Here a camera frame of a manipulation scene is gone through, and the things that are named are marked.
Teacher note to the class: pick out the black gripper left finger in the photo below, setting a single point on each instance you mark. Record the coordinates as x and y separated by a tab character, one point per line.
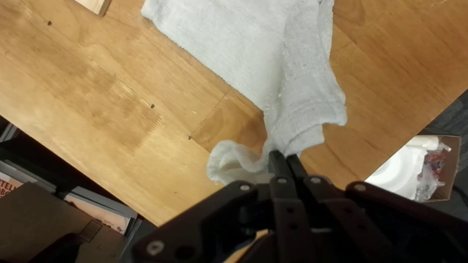
214	229

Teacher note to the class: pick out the cardboard box with plastic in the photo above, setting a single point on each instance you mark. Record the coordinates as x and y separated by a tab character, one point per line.
423	169

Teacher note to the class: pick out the cardboard box under table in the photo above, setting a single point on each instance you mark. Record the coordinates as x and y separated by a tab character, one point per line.
31	219

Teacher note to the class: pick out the wooden slotted board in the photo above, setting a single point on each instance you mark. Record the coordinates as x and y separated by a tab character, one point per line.
96	6

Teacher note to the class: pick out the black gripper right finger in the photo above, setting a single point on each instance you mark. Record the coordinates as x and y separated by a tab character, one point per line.
318	222

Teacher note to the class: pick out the white terry cloth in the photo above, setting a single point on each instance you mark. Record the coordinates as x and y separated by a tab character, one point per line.
277	52

